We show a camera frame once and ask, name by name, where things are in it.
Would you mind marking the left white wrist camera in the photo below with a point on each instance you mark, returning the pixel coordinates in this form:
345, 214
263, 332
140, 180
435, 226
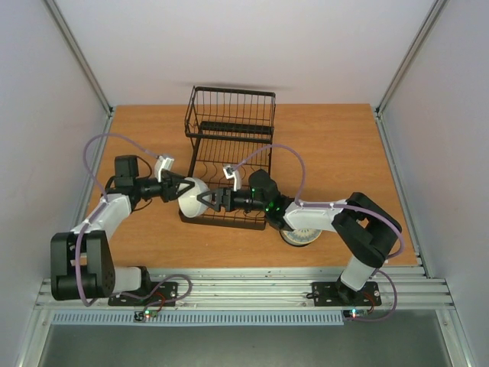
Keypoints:
163, 163

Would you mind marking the aluminium corner post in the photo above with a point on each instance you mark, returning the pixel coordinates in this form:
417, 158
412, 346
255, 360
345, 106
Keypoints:
57, 15
428, 23

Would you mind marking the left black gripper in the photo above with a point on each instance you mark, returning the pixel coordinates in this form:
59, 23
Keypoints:
170, 185

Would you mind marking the left small circuit board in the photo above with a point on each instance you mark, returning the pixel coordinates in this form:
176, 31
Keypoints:
147, 315

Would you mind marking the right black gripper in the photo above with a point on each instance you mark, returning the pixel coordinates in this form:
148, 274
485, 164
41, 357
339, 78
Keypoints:
222, 199

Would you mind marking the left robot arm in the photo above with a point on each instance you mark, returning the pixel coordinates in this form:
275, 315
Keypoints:
81, 265

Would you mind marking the right small circuit board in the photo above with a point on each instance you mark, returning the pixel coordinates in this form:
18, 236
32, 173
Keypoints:
355, 313

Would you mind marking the black wire dish rack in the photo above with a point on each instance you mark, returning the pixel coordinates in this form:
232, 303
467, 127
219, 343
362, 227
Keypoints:
225, 126

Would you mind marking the right aluminium corner post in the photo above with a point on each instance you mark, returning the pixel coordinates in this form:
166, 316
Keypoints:
428, 23

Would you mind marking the small circuit board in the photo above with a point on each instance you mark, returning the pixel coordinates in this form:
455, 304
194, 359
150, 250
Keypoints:
147, 315
355, 313

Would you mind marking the white bowl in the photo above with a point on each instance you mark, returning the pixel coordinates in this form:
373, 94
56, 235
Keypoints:
189, 206

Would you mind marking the light blue slotted cable duct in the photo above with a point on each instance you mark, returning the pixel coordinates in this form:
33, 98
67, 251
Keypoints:
194, 318

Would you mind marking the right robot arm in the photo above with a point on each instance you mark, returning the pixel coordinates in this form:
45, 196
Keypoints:
367, 230

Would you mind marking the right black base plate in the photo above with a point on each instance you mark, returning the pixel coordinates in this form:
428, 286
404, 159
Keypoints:
334, 294

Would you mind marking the left aluminium corner post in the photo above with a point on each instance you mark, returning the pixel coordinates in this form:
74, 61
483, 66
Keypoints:
57, 15

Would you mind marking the red patterned bowl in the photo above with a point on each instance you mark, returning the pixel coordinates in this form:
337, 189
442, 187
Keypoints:
297, 244

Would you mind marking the aluminium frame rail base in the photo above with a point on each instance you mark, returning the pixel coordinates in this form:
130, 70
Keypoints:
405, 287

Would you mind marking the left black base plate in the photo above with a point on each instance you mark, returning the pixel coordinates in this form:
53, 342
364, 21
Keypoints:
141, 297

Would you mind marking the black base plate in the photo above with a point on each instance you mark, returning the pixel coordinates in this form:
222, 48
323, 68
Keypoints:
334, 294
141, 297

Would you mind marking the blue yellow patterned bowl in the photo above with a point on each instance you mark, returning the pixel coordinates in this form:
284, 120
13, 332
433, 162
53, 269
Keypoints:
302, 235

